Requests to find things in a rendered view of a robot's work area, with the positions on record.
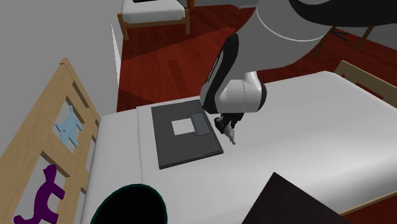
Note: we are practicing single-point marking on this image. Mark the wooden legged table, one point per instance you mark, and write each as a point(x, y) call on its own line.
point(323, 44)

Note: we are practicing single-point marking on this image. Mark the purple wall figure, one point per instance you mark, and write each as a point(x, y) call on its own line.
point(43, 198)

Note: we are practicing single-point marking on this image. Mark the black round thing teal rim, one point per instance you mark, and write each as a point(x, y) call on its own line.
point(130, 206)

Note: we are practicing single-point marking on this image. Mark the small whitish figure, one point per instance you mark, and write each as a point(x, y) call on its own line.
point(230, 134)

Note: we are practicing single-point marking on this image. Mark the dark grey flat book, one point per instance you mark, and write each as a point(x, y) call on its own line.
point(180, 149)

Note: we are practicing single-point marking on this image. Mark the light blue wall figure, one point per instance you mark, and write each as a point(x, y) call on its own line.
point(69, 126)

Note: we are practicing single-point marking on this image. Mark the small wooden bed white mattress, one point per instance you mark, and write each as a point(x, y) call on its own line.
point(152, 11)

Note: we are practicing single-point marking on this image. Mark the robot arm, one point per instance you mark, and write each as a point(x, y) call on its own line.
point(279, 46)

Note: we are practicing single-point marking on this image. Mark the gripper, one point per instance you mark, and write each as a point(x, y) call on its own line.
point(225, 120)

